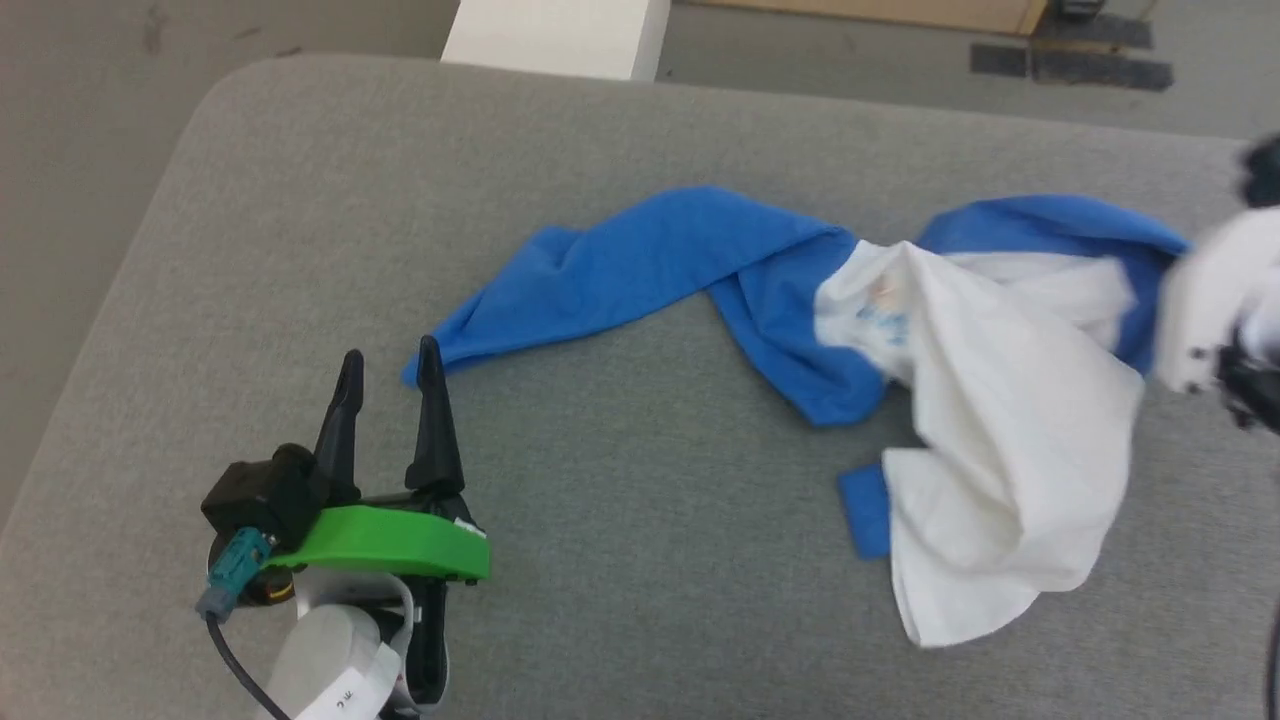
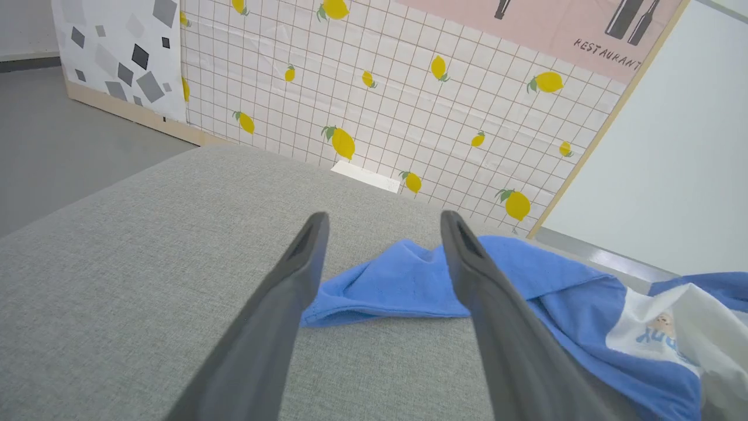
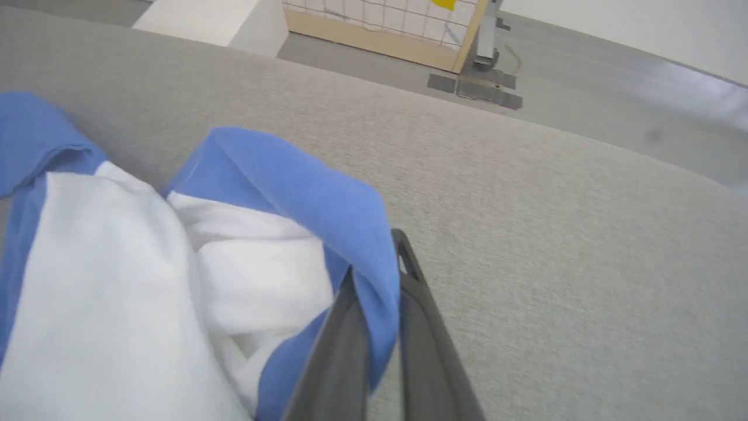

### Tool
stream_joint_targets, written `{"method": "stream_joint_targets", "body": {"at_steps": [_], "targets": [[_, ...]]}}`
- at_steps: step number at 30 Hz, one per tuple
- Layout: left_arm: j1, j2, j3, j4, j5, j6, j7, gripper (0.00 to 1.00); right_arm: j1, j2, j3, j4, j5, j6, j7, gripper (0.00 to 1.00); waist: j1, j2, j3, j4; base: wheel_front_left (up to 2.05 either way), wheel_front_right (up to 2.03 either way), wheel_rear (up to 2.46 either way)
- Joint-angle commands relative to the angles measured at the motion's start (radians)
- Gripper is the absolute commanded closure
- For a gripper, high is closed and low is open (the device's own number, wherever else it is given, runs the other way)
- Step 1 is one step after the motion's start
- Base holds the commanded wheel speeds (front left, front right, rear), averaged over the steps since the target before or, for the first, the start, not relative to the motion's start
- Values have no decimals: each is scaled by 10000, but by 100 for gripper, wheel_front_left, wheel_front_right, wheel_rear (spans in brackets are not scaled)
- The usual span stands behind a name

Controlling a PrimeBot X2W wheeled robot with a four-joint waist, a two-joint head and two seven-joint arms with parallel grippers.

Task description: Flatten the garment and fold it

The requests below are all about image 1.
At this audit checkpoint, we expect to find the blue and white t-shirt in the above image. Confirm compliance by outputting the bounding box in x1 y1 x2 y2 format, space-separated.
402 185 1193 649

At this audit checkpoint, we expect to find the light wooden board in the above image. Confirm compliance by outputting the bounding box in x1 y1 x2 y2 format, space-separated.
690 0 1051 37

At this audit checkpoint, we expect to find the grey fabric sofa seat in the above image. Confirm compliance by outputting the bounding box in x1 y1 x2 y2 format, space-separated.
0 55 1280 720

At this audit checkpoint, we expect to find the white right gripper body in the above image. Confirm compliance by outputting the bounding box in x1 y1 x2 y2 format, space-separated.
1154 204 1280 395

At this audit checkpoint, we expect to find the white rectangular pillar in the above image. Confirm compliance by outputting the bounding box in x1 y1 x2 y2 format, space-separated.
441 0 672 83

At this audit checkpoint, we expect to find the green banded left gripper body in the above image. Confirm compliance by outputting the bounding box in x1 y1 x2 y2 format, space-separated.
265 493 492 711

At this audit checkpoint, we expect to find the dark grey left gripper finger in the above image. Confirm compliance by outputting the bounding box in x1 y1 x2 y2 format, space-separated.
404 335 468 498
310 349 365 506

